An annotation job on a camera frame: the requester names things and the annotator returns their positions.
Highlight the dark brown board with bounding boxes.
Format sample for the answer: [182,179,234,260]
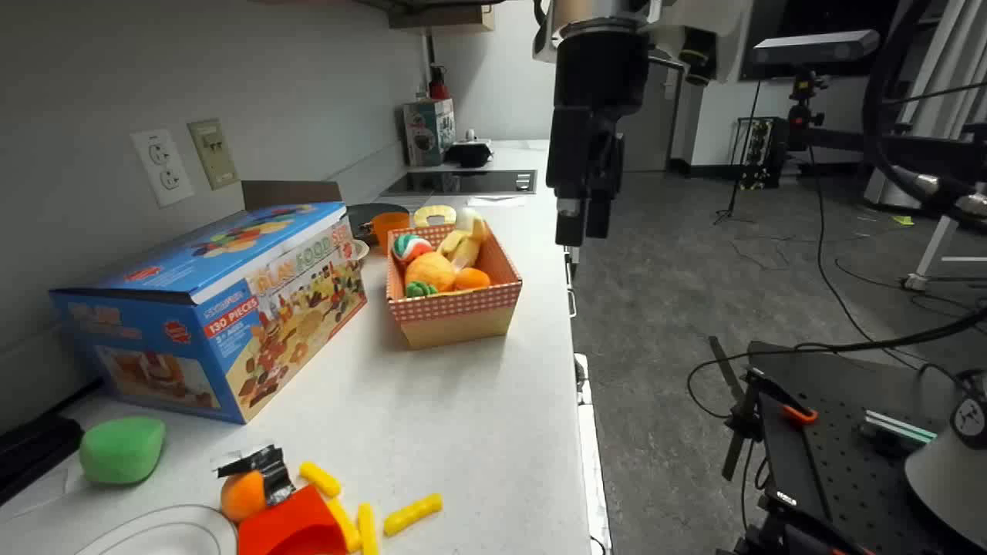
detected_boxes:
[239,179,345,214]

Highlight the black camera tripod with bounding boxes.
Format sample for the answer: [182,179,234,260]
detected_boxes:
[716,68,832,224]

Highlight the grey door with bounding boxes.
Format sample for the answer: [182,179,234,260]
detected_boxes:
[614,43,687,172]

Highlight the black orange toy figure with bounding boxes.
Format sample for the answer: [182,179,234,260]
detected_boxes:
[212,442,298,523]

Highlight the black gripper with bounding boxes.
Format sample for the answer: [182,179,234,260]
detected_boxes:
[546,18,654,249]

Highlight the yellow toy fry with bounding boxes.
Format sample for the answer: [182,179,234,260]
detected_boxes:
[352,499,381,555]
[379,491,448,540]
[295,458,345,504]

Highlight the beige wall switch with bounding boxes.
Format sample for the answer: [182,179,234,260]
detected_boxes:
[184,118,239,190]

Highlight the dark grey round pan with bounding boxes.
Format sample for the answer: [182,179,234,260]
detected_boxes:
[345,199,412,242]

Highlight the yellow toy food piece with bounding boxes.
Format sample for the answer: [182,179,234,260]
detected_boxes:
[437,224,484,271]

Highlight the black glass stovetop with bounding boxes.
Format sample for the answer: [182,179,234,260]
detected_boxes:
[379,165,539,197]

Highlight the black clamp orange grip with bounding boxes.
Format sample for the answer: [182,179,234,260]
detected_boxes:
[706,337,826,487]

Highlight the black round gauge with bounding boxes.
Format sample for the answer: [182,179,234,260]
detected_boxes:
[948,369,987,451]

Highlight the thin black cable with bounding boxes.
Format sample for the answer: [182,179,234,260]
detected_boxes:
[683,306,987,425]

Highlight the teal pen tool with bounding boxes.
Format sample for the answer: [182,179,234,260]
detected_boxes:
[859,408,941,447]

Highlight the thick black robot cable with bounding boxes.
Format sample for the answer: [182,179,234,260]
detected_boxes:
[859,0,987,224]

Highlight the black equipment rack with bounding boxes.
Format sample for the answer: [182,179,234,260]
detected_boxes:
[734,114,785,195]

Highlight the red white green toy slice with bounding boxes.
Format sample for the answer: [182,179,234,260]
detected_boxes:
[391,230,433,268]

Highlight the white curtain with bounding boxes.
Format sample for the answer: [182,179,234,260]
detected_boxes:
[903,0,987,210]

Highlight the orange plastic cup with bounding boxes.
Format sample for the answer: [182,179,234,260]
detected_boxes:
[368,210,412,255]

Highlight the checkered cardboard food basket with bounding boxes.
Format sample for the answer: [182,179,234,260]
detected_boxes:
[381,218,524,351]

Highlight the black horizontal boom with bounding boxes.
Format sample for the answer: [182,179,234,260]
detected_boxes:
[790,125,987,195]

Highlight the grey round dome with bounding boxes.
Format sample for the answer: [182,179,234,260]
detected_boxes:
[903,425,987,551]

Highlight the grey stereo camera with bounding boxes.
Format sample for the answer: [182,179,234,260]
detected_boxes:
[739,28,883,83]

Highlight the green red cardboard box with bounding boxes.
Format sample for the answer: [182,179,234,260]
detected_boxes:
[396,96,459,170]

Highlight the white wall power outlet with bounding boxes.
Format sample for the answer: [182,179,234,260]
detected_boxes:
[128,125,197,210]

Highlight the white round plate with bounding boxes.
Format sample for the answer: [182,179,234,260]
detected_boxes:
[73,504,239,555]

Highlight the large orange toy fruit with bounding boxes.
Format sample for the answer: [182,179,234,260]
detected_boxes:
[400,249,462,295]

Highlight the black breadboard table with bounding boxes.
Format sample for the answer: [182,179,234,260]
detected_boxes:
[743,338,987,555]

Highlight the red fries container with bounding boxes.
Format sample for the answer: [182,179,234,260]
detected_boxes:
[238,484,352,555]

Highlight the white stand legs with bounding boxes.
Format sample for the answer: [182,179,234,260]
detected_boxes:
[899,182,987,295]

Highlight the green round toy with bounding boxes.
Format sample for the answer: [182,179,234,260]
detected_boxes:
[76,413,169,491]

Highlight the small orange toy fruit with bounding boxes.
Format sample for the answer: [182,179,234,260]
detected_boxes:
[451,264,496,294]

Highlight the blue toy food box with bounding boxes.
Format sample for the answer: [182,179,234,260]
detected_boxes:
[47,199,369,425]

